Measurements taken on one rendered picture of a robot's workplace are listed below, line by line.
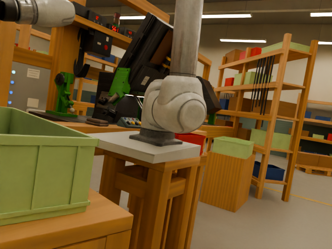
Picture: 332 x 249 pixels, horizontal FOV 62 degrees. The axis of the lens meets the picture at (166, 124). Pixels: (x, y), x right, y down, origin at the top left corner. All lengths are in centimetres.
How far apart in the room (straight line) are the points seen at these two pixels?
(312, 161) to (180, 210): 716
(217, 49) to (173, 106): 1058
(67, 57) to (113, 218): 153
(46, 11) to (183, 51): 48
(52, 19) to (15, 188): 67
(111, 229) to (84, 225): 7
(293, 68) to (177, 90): 984
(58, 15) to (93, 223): 74
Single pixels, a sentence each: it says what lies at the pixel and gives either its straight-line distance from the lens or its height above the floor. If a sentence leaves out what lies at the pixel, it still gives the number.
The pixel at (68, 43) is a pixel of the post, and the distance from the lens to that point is 206.
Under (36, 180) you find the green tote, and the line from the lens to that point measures 60.
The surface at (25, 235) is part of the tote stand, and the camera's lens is 59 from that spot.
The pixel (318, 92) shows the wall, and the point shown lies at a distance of 1057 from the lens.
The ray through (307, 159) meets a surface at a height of 29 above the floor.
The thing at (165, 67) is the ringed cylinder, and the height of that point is 133.
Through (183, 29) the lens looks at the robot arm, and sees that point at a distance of 104.
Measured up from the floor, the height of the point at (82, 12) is 159.
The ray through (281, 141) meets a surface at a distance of 434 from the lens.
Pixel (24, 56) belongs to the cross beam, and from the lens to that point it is 200.
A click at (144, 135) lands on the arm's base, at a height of 92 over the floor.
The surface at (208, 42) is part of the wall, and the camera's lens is 1170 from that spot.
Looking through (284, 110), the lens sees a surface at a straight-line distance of 432.
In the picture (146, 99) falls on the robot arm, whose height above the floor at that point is 108.
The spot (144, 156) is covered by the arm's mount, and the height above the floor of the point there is 87.
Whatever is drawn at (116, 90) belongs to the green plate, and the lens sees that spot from 190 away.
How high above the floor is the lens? 105
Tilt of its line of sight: 3 degrees down
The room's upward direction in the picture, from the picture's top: 9 degrees clockwise
